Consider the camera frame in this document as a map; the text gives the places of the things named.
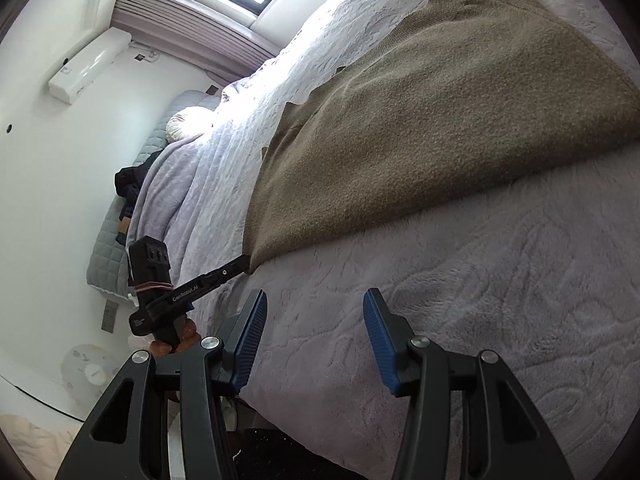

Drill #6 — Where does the white air conditioner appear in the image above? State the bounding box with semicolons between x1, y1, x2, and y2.
48;29;133;105

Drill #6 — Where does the person's left hand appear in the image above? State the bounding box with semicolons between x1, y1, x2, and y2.
150;319;202;357

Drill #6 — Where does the brown knit sweater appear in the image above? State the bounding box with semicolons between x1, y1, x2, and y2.
243;0;640;275

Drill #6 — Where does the lavender embossed bedspread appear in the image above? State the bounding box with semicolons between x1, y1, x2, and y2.
190;0;640;480

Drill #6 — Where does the cream cloth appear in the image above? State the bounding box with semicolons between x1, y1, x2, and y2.
0;412;87;480

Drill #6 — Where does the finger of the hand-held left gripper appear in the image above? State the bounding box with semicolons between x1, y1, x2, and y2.
197;254;251;292

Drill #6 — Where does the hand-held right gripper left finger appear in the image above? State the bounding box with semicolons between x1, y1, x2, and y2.
54;288;268;480

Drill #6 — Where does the grey quilted headboard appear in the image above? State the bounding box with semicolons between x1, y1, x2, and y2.
85;90;222;302

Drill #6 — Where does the dark clothes pile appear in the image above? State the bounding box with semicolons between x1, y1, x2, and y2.
114;152;167;233

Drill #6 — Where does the white round fan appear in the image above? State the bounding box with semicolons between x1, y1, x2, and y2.
59;344;124;397

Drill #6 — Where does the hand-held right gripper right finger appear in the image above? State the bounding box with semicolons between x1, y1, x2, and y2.
363;287;577;480

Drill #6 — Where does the grey wall socket plate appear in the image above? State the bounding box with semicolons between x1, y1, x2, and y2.
101;302;121;334

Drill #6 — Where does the round cream pillow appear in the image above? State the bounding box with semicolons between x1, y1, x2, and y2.
166;106;222;142

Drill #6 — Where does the lavender fleece blanket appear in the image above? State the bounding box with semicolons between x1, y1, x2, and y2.
125;137;226;281

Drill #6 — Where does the mauve pleated curtain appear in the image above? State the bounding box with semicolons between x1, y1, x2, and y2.
111;0;282;84

